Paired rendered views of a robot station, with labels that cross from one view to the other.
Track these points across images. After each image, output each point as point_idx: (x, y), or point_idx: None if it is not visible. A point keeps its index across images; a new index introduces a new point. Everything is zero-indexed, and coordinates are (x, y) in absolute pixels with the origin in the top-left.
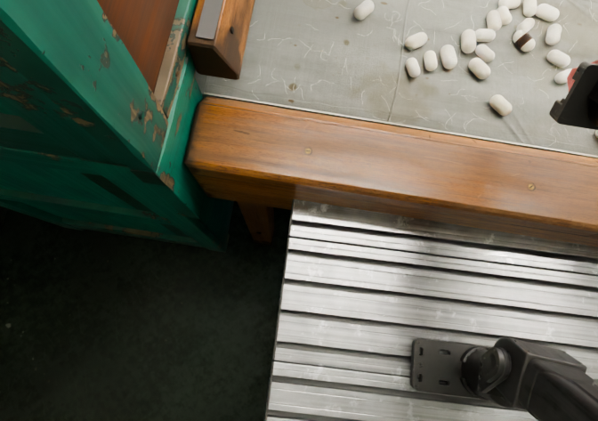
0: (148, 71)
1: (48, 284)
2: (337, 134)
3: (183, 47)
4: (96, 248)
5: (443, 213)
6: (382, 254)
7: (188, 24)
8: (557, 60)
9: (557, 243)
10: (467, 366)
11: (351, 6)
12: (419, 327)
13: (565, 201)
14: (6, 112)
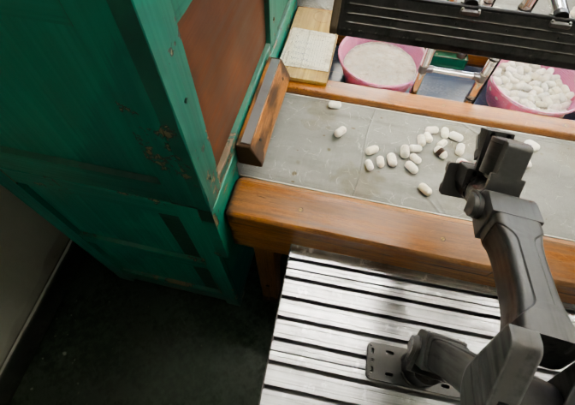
0: (215, 157)
1: (100, 322)
2: (319, 201)
3: (233, 147)
4: (141, 295)
5: (387, 254)
6: (348, 282)
7: (237, 135)
8: None
9: (472, 284)
10: (404, 361)
11: (333, 129)
12: (374, 336)
13: (465, 249)
14: (144, 173)
